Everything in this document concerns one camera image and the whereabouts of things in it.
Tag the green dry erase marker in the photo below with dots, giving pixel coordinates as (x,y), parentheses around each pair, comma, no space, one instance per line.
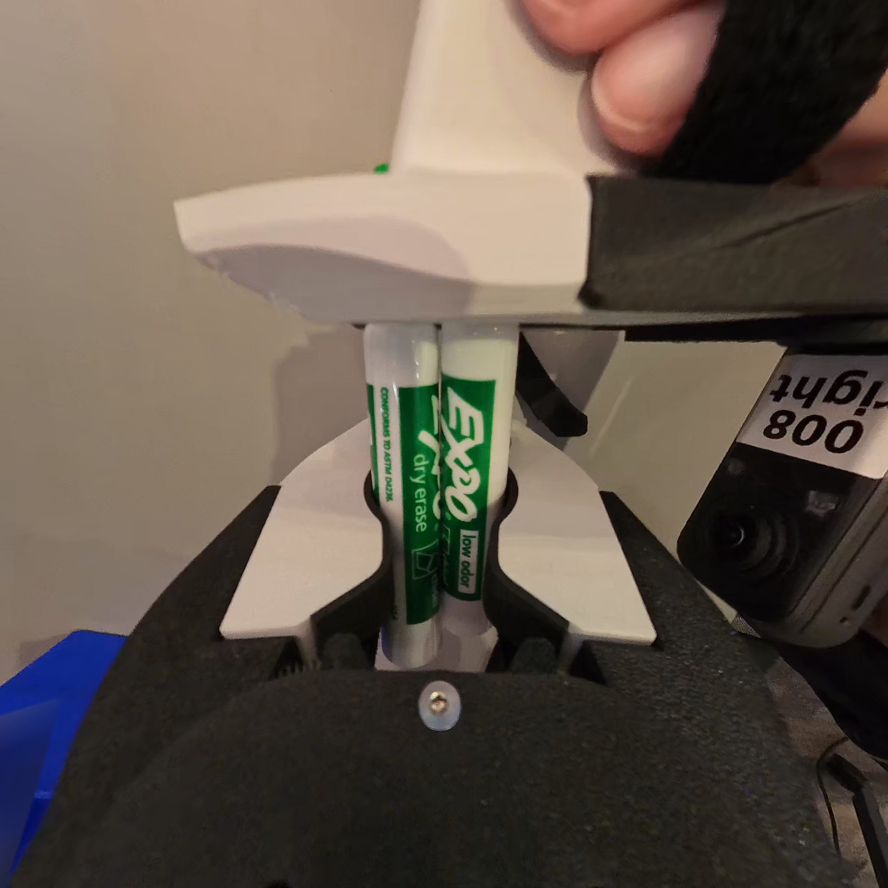
(402,485)
(472,444)

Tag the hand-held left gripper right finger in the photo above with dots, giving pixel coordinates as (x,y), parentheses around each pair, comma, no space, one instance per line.
(569,555)

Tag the person's right hand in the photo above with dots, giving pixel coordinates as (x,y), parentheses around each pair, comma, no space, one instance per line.
(645,69)

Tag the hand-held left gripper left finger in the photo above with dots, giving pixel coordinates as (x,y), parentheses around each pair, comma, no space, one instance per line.
(305,555)

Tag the blue plastic bin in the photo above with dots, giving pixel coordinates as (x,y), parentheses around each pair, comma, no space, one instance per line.
(41,728)

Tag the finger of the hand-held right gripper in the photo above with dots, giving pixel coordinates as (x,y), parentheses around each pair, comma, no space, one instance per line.
(562,374)
(388,243)

